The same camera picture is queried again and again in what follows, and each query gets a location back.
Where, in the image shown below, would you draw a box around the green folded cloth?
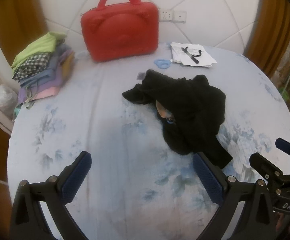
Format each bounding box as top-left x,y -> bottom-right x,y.
11,31 -> 67,70

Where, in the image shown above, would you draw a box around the white paper sheets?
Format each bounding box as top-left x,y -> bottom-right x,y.
170,42 -> 217,67

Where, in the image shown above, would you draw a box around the black pen with lanyard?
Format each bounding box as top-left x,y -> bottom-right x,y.
181,47 -> 202,64

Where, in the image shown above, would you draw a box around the blue handled scissors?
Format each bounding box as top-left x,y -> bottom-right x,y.
154,59 -> 173,69

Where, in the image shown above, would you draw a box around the teal wrapped bundle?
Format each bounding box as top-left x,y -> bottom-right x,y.
13,103 -> 23,120

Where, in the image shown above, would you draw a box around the floral blue bedsheet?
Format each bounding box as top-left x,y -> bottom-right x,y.
7,43 -> 290,239

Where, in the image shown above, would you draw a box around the white wall socket strip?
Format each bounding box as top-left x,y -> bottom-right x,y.
159,9 -> 187,23

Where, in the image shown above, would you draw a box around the clear plastic bag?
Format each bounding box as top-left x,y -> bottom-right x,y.
0,85 -> 18,119

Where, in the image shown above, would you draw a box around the red hard-shell handbag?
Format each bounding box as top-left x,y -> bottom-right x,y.
80,0 -> 159,62

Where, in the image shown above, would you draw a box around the yellow folded cloth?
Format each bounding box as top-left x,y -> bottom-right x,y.
62,52 -> 75,80

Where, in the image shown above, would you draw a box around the person's right hand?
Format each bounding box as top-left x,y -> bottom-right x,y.
274,212 -> 290,239

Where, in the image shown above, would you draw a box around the black white checkered cloth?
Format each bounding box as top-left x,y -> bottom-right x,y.
12,52 -> 51,81

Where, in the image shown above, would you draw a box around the black t-shirt with print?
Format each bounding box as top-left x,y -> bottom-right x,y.
122,69 -> 233,169

